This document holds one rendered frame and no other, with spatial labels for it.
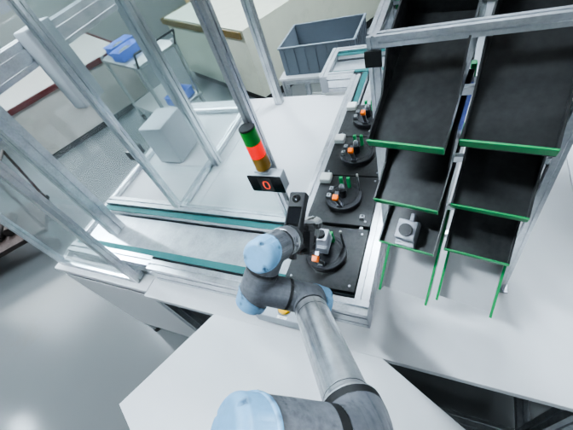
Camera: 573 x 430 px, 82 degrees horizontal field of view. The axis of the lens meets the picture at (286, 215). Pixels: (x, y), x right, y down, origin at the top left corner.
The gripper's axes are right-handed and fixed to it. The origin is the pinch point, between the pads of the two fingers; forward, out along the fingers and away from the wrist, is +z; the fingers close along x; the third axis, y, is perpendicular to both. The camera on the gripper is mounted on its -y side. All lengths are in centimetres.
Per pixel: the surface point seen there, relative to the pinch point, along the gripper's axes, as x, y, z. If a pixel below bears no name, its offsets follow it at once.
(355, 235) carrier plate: 7.8, 9.0, 19.1
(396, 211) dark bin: 23.4, -4.8, -4.1
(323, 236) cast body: 1.3, 6.6, 4.0
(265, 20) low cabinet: -140, -147, 223
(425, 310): 32.5, 28.8, 13.5
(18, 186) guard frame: -81, -8, -37
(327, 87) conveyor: -33, -57, 104
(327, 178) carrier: -8.8, -8.9, 36.1
